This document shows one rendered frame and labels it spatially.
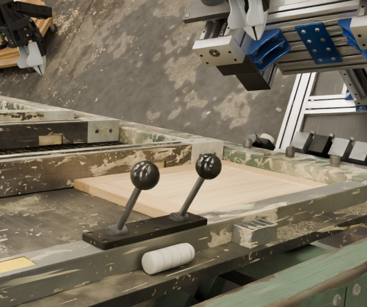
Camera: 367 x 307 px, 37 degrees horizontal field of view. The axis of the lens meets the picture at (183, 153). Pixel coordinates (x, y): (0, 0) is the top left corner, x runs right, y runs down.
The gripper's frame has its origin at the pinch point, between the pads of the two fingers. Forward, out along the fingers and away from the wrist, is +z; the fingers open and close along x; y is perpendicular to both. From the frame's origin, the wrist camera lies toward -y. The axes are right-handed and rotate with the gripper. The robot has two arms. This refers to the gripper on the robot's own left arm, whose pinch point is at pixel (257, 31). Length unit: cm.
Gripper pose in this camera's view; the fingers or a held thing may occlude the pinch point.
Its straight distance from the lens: 102.6
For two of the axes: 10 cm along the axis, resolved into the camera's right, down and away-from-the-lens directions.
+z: 3.1, 8.6, 4.1
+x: 7.7, 0.2, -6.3
